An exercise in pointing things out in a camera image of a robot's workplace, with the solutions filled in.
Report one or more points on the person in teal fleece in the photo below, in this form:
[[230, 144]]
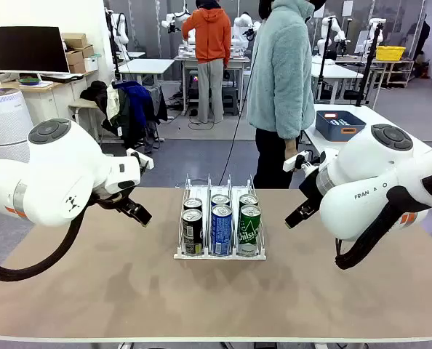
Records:
[[278, 72]]

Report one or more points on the white background table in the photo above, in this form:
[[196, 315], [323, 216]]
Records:
[[339, 71], [147, 65]]

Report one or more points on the grey step stool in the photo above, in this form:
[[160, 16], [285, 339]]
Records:
[[230, 100]]

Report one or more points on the cardboard box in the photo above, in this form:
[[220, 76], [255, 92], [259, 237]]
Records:
[[74, 40], [79, 54]]

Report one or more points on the white desk cabinet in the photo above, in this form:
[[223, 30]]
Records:
[[56, 98]]

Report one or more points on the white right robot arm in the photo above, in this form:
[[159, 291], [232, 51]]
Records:
[[365, 174]]

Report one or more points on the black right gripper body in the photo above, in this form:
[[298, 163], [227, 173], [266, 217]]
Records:
[[312, 187]]

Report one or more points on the white can dispenser rack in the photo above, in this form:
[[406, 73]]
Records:
[[221, 257]]

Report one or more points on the person in orange hoodie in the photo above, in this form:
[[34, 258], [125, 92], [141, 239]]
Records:
[[210, 36]]

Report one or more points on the black beverage can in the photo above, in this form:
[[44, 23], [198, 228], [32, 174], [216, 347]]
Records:
[[193, 203], [192, 232]]

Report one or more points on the green beverage can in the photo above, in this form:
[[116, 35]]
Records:
[[249, 232], [248, 200]]

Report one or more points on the person's right forearm teal sleeve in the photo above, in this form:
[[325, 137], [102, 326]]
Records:
[[290, 116]]

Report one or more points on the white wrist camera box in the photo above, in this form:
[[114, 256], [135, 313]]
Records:
[[291, 162], [147, 162]]

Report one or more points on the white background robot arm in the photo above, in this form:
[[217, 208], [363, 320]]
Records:
[[327, 29], [377, 31], [120, 32], [174, 18], [243, 23]]

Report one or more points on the grey workbench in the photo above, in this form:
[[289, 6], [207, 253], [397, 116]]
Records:
[[187, 62]]

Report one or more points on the black computer monitor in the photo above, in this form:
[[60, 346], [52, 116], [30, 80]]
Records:
[[27, 49]]

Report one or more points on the person's right hand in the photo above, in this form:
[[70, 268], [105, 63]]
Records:
[[291, 147]]

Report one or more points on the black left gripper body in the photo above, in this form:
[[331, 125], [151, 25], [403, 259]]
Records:
[[110, 201]]

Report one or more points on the white paper sign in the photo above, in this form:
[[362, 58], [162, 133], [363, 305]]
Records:
[[347, 8]]

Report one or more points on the large white table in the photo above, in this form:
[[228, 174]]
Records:
[[368, 112]]

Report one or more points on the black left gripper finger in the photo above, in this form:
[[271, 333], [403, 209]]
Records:
[[134, 218], [137, 211]]

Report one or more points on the pile of dark jackets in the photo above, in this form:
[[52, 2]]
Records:
[[136, 102]]

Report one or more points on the wooden shelf table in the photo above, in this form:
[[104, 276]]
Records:
[[401, 63]]

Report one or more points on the black tripod stand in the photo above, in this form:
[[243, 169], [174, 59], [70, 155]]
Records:
[[368, 62], [325, 54]]

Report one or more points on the white air purifier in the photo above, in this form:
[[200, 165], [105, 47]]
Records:
[[5, 116]]

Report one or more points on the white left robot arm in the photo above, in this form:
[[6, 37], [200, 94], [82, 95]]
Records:
[[56, 174]]

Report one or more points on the green bowl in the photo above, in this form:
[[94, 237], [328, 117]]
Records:
[[30, 80]]

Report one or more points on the small tan side table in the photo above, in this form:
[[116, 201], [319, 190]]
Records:
[[81, 104]]

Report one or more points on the yellow plastic crate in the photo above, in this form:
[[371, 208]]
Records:
[[390, 54]]

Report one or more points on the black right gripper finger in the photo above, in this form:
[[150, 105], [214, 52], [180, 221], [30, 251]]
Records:
[[303, 216], [296, 213]]

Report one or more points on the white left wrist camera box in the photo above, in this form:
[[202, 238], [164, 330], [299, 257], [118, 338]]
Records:
[[147, 162]]

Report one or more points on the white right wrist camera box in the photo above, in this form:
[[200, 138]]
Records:
[[291, 162]]

